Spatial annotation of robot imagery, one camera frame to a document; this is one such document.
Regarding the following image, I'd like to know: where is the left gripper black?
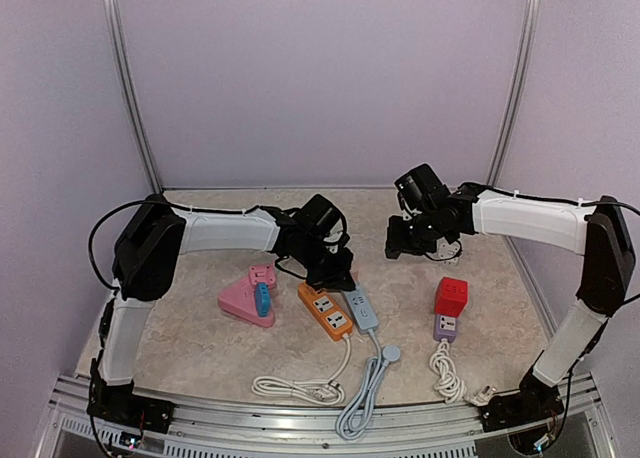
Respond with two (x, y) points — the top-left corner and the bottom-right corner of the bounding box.
(296, 235), (357, 291)

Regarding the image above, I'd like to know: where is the white plug adapter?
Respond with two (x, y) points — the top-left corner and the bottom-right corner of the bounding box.
(435, 239), (463, 266)

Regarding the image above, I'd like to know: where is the orange power strip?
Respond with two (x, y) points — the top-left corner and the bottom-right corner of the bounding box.
(297, 282), (353, 341)

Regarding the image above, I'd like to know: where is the light blue power strip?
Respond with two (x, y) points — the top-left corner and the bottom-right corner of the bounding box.
(341, 286), (379, 333)

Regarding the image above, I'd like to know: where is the red cube socket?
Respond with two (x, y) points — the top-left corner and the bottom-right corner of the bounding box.
(434, 277), (469, 318)

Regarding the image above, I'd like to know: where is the purple power strip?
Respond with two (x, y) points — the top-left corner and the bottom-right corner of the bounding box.
(433, 313), (458, 343)

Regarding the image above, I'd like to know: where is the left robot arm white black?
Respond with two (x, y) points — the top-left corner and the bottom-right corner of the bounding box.
(98, 194), (355, 423)

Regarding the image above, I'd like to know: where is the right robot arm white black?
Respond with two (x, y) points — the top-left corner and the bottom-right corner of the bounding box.
(385, 182), (636, 422)

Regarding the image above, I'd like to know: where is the pink square plug adapter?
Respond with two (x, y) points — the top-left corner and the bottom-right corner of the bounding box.
(248, 264), (277, 290)

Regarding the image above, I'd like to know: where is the blue plug adapter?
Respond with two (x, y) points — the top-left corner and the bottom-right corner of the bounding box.
(254, 282), (271, 318)

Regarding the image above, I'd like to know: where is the pink triangular socket base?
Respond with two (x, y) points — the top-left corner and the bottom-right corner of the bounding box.
(218, 277), (275, 328)

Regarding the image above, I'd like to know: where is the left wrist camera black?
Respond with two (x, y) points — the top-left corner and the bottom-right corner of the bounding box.
(295, 194), (346, 239)

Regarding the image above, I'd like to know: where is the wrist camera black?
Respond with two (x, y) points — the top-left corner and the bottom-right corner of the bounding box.
(394, 163), (450, 210)
(295, 194), (346, 239)

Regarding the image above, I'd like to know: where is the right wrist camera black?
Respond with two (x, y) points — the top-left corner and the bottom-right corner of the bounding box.
(394, 163), (450, 210)

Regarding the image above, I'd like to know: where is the white cable of orange strip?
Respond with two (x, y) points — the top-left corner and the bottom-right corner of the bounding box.
(250, 335), (355, 407)

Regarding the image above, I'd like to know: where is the light blue cable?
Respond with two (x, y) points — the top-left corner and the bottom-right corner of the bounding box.
(334, 329), (403, 442)

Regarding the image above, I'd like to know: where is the white cable of purple strip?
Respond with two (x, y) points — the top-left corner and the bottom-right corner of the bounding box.
(429, 340), (499, 407)

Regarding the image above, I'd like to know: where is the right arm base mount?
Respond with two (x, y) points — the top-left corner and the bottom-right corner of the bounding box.
(480, 374), (565, 433)

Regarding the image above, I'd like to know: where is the aluminium front rail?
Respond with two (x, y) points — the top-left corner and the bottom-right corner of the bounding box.
(32, 374), (620, 457)

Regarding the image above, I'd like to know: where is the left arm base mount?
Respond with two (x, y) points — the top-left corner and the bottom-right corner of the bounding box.
(87, 377), (175, 434)

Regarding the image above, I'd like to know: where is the right aluminium corner post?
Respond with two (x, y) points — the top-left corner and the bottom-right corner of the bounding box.
(487, 0), (545, 185)

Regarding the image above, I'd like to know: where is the aluminium corner post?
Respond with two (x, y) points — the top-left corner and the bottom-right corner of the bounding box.
(487, 0), (545, 185)
(102, 0), (164, 193)

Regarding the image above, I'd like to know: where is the left aluminium corner post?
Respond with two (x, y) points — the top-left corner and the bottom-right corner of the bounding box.
(102, 0), (164, 193)

